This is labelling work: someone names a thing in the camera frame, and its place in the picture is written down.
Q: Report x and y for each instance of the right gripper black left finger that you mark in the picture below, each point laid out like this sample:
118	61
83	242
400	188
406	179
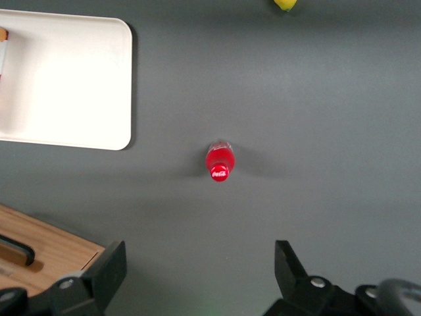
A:
98	283

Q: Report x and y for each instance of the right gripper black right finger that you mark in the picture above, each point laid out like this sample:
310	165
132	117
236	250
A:
296	289

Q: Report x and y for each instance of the red soda can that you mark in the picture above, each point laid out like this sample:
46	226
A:
219	164

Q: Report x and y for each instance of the white rectangular tray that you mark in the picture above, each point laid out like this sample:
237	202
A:
72	82

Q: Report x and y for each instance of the lower wooden drawer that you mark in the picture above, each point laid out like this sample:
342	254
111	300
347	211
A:
59	253

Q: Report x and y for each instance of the wooden drawer cabinet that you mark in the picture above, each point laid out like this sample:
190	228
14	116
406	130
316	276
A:
56	243

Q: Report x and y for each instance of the long red cardboard box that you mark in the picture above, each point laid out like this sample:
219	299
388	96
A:
2	52

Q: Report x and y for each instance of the yellow lemon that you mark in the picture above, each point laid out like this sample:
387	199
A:
285	4

